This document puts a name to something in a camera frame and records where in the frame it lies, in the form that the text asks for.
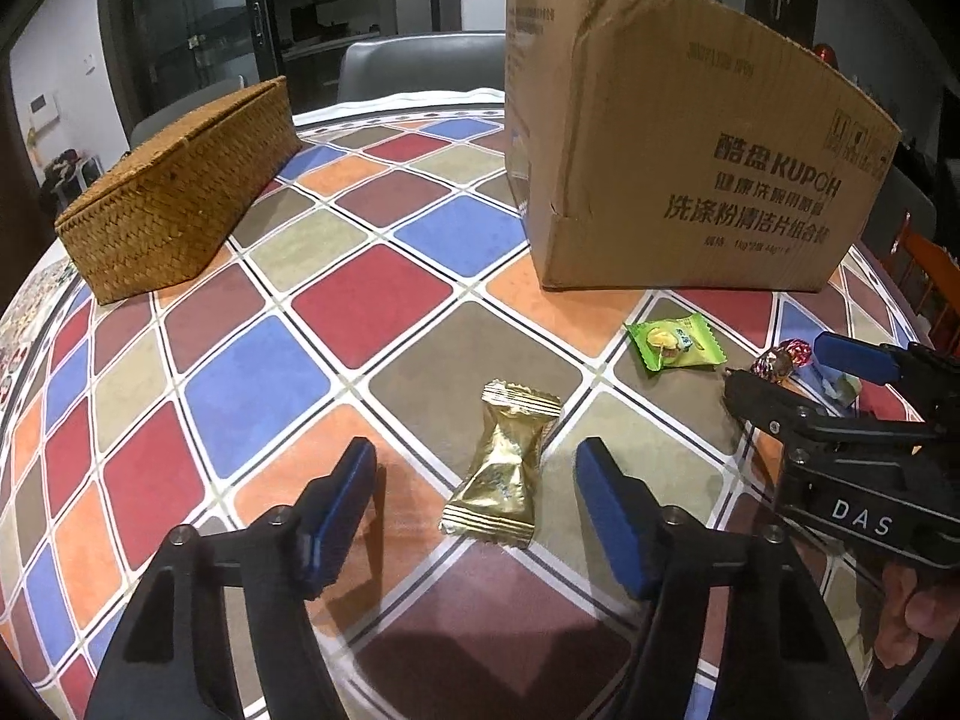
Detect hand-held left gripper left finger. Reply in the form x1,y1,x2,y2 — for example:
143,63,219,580
82,436,380,720

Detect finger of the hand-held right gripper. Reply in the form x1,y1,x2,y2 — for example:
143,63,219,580
722,367,942,442
814,330,960,421

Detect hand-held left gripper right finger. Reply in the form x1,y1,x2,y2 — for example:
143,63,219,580
574,436,875,720

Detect light green candy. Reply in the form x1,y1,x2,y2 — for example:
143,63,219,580
814,367,863,410

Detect gold candy packet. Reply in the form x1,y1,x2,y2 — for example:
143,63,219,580
440,380,563,546

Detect brown cardboard box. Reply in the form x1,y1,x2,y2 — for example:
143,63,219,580
504,0,903,293

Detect person's right hand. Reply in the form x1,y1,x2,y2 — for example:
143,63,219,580
877,562,960,672

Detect red foil chocolate candy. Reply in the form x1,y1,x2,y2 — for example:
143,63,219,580
750,340,815,383

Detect green candy packet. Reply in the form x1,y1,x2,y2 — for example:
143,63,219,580
624,313,728,376

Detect wooden chair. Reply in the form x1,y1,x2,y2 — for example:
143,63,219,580
889,229,960,361

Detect woven rattan basket box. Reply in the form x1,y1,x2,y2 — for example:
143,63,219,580
54,76,302,306

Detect floral printed mat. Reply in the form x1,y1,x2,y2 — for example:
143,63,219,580
0,255,76,391

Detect white storage rack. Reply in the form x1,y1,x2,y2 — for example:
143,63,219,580
37,150,106,211

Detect grey upholstered chair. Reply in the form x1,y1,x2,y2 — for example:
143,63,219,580
131,79,248,147
337,34,507,106

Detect sliding glass door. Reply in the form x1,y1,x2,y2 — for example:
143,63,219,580
97,0,286,128

